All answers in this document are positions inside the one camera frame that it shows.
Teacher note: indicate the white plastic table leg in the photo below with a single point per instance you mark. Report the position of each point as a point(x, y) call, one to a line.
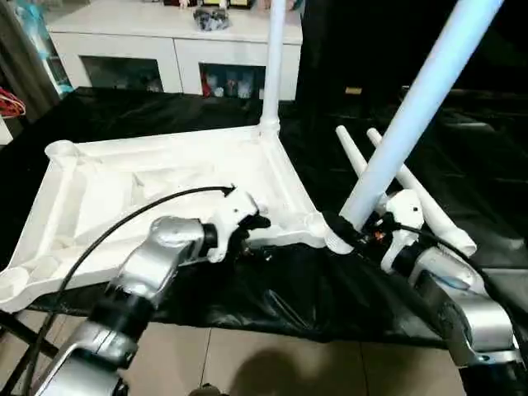
point(421, 91)
point(274, 58)
point(445, 223)
point(353, 153)

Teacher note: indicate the white plastic table top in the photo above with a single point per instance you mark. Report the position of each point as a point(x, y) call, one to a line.
point(124, 181)

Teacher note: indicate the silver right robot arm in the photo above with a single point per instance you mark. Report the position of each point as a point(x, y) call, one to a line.
point(462, 297)

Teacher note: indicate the black mat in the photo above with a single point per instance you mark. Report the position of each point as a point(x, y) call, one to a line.
point(272, 297)

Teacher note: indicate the black robot left foot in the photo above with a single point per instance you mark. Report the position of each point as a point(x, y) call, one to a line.
point(206, 390)

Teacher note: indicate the large black furniture piece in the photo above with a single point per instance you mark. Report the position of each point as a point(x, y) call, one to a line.
point(388, 41)

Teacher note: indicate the dark glass bowl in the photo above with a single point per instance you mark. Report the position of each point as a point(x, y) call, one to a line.
point(211, 18)

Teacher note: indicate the white cabinet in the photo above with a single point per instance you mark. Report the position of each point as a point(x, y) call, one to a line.
point(148, 29)

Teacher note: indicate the red clothes hanger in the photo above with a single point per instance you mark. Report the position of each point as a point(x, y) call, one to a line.
point(10, 103)

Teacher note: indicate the pale blue translucent object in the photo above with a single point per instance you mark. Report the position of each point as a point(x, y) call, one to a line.
point(41, 41)

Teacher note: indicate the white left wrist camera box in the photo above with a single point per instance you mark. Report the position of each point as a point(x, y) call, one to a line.
point(235, 210)

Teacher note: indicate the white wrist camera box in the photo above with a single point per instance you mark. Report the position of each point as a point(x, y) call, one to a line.
point(235, 210)
point(406, 210)

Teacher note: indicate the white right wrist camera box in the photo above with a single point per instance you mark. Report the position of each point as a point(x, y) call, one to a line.
point(406, 210)

